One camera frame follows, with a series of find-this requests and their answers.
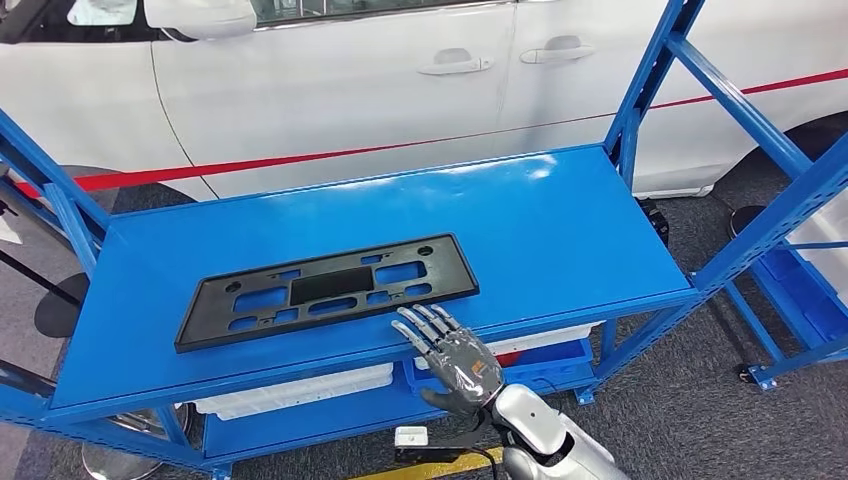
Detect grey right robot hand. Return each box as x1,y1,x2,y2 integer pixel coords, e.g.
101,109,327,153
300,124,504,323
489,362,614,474
390,303,506,420

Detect black plastic frame part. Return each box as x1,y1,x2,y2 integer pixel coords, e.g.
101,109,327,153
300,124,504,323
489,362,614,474
174,233,481,354

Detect blue steel shelf rack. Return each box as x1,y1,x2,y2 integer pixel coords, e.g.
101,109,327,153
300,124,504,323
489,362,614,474
0,0,848,480

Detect blue wheeled shelf rack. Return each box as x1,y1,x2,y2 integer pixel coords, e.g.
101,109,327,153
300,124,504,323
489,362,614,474
722,238,848,393

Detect blue plastic crate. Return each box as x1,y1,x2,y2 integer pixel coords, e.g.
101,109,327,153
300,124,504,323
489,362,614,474
751,246,848,352
402,339,594,399

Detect yellow floor tape square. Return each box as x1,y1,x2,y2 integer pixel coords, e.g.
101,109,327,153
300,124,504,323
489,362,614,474
349,445,506,480

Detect white car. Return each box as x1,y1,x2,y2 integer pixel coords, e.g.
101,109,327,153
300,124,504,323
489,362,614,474
0,0,848,203

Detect black round stand base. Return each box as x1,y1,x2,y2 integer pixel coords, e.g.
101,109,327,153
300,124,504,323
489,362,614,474
727,204,770,241

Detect red barrier belt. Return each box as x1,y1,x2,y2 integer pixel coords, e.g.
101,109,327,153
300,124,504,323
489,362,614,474
11,68,848,200

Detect chrome barrier stanchion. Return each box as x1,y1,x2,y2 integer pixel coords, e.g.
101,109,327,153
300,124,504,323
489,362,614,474
0,360,195,480

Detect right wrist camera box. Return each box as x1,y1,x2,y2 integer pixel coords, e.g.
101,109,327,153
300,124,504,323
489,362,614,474
394,413,495,465

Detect black camera cable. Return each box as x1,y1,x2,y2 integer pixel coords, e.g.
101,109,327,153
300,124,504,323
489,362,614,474
457,445,503,480

